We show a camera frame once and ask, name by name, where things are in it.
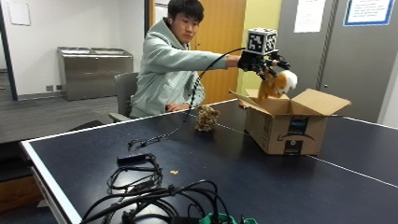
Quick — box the white paper sheet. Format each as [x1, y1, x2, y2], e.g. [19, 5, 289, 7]
[294, 0, 328, 34]

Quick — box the blue framed notice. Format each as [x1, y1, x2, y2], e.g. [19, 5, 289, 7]
[342, 0, 397, 27]

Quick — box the black glove cable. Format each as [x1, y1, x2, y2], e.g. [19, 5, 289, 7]
[127, 47, 247, 152]

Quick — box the the person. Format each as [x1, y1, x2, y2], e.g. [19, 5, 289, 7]
[129, 0, 243, 119]

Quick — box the wooden door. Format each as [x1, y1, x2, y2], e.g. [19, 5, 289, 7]
[149, 0, 248, 105]

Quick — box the white wall board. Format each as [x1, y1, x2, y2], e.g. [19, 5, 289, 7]
[7, 0, 32, 27]

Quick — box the white marker cube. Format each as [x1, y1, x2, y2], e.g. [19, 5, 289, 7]
[245, 27, 279, 56]

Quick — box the open cardboard box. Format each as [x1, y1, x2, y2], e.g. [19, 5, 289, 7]
[229, 88, 353, 156]

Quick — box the orange and white plush toy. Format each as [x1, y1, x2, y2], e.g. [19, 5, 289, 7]
[256, 69, 298, 101]

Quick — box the spotted brown plush toy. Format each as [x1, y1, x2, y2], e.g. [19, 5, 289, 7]
[195, 105, 221, 133]

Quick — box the bundle of black cables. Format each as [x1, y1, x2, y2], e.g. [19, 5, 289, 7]
[79, 153, 232, 224]

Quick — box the small black hub box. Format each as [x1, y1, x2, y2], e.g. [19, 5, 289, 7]
[116, 152, 149, 165]

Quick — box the grey office chair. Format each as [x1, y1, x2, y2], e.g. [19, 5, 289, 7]
[108, 72, 140, 123]

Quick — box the green object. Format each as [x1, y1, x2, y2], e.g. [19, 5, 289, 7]
[199, 212, 259, 224]

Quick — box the stainless steel bin cabinet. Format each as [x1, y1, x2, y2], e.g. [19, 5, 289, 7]
[56, 46, 135, 102]

